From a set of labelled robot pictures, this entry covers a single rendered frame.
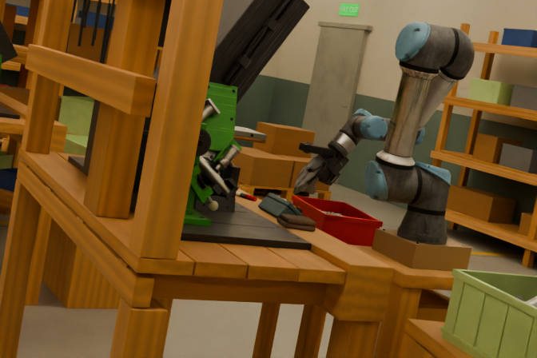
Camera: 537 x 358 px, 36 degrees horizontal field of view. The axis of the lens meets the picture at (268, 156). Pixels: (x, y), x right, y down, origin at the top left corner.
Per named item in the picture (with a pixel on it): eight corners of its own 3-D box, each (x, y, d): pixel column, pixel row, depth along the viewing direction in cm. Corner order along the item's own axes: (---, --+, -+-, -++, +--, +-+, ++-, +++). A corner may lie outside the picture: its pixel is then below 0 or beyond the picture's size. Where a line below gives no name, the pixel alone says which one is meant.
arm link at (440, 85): (486, 25, 245) (411, 128, 282) (453, 19, 242) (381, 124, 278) (496, 53, 239) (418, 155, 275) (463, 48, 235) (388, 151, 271)
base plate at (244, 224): (174, 173, 327) (175, 168, 327) (310, 250, 230) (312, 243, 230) (67, 161, 307) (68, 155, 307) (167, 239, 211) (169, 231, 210)
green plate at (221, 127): (221, 155, 267) (226, 90, 270) (232, 153, 260) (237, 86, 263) (188, 150, 262) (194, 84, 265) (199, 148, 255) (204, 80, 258)
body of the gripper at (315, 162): (329, 188, 274) (352, 161, 276) (314, 170, 270) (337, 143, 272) (318, 183, 280) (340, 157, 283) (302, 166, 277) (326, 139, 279)
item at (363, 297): (184, 198, 352) (190, 163, 351) (383, 322, 220) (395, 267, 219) (152, 194, 346) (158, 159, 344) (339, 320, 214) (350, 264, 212)
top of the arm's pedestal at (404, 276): (423, 262, 280) (426, 250, 280) (487, 292, 252) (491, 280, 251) (344, 256, 265) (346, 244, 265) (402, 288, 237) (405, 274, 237)
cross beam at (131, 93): (38, 70, 307) (42, 45, 306) (150, 117, 192) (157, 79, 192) (25, 68, 305) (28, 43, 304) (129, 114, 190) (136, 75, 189)
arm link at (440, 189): (454, 212, 253) (461, 169, 251) (414, 208, 248) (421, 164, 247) (434, 205, 264) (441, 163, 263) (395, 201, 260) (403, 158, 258)
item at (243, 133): (245, 136, 294) (247, 128, 294) (265, 143, 280) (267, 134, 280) (140, 121, 276) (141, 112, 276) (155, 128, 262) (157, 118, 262)
